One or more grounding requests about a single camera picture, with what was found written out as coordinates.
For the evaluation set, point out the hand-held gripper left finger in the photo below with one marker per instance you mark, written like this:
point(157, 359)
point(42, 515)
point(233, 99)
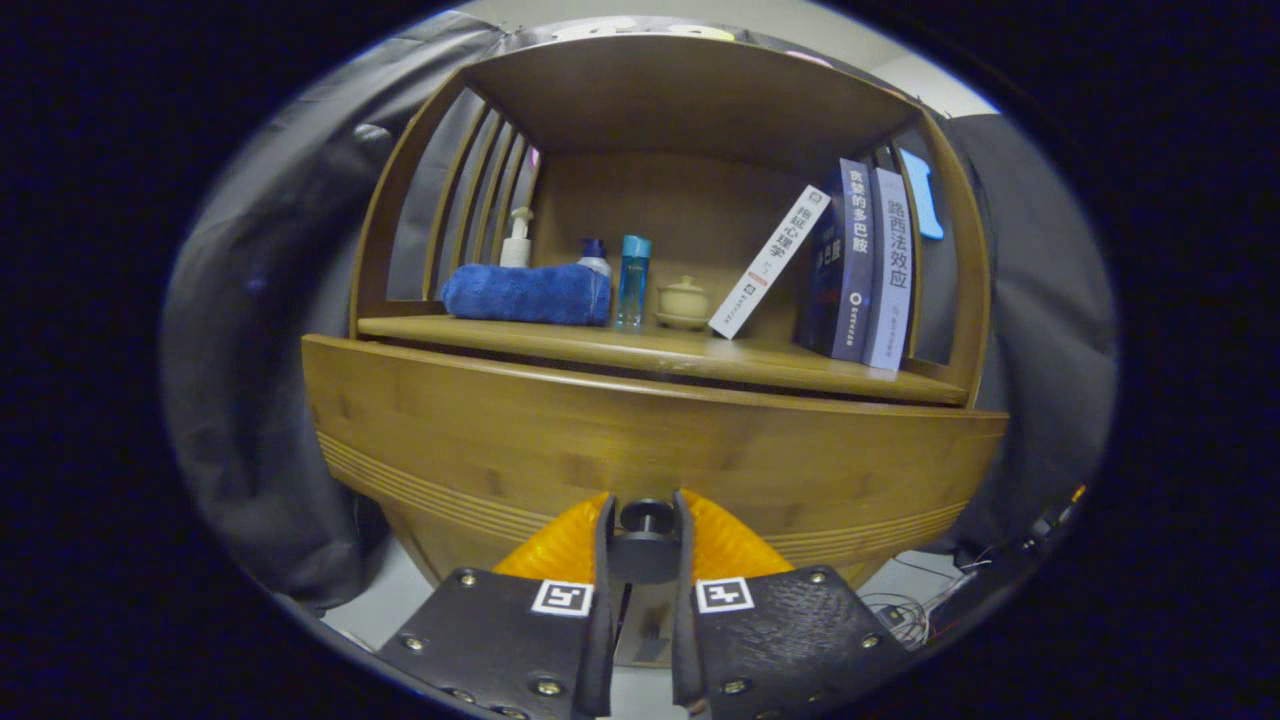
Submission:
point(604, 650)

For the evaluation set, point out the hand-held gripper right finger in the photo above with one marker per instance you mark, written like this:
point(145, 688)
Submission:
point(682, 650)

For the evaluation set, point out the wooden drawer with black knob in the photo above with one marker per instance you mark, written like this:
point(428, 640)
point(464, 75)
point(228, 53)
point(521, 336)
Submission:
point(600, 430)

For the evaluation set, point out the wooden countertop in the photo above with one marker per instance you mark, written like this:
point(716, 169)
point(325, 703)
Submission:
point(650, 350)

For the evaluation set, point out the wooden cabinet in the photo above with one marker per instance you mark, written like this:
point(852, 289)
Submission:
point(680, 110)

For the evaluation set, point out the beige lidded teacup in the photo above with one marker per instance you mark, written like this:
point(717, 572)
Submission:
point(684, 300)

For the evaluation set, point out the folded blue towel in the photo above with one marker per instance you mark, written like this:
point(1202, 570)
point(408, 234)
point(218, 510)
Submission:
point(525, 295)

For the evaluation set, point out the clear blue bottle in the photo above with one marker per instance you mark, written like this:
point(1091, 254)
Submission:
point(632, 285)

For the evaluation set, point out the white bottle with blue cap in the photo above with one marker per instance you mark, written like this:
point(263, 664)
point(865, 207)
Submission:
point(596, 265)

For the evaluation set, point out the white book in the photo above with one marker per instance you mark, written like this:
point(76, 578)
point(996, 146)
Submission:
point(770, 260)

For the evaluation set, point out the white pump bottle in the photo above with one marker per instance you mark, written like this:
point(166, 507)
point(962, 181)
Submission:
point(516, 250)

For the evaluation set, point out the dark blue book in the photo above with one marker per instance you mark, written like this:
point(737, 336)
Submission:
point(850, 270)

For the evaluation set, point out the light purple book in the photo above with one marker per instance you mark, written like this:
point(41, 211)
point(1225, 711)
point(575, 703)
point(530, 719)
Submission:
point(893, 280)

